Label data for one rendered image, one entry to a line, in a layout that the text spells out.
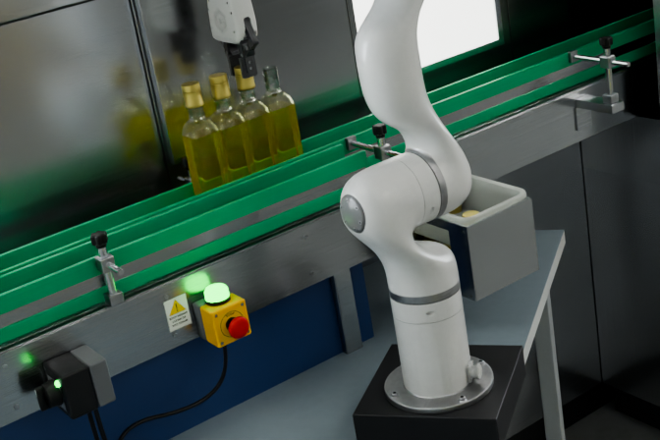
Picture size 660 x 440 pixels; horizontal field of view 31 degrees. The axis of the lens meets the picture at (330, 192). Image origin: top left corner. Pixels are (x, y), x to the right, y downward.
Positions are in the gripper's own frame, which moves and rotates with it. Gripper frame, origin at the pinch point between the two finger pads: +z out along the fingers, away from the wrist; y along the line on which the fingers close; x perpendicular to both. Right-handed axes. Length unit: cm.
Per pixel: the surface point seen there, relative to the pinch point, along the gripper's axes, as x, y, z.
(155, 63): -12.1, -11.7, -2.5
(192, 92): -12.2, 1.7, 1.6
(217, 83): -6.9, 1.6, 1.5
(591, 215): 102, -14, 72
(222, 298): -24.6, 21.5, 32.6
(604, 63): 81, 15, 21
